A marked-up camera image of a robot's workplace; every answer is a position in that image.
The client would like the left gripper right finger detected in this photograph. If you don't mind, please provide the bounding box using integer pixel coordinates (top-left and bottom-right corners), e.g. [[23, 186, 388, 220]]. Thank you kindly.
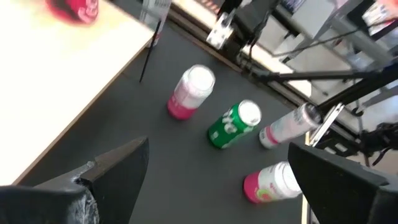
[[287, 142, 398, 224]]

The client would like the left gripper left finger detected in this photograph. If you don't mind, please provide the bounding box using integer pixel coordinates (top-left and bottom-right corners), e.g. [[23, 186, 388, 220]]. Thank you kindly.
[[0, 136, 150, 224]]

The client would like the slim white Celsius can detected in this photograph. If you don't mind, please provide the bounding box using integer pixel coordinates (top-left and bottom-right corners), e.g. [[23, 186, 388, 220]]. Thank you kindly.
[[139, 0, 172, 46], [259, 103, 323, 149]]

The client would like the red Coca-Cola can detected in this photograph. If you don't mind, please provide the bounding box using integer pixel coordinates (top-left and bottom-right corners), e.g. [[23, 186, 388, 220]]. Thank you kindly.
[[45, 0, 100, 26]]

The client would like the wooden shelf with black legs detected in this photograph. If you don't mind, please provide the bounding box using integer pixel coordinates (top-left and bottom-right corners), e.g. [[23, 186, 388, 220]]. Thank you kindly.
[[0, 0, 162, 186]]

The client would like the black table mat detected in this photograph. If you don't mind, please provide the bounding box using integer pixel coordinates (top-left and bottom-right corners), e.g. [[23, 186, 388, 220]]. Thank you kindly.
[[18, 0, 312, 224]]

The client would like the white and pink seltzer can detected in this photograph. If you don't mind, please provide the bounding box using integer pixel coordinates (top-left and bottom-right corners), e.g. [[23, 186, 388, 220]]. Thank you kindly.
[[167, 64, 216, 121], [243, 161, 303, 205]]

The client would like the green Sprite can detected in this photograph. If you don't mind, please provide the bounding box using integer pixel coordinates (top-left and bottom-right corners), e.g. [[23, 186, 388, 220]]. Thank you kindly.
[[207, 99, 262, 149]]

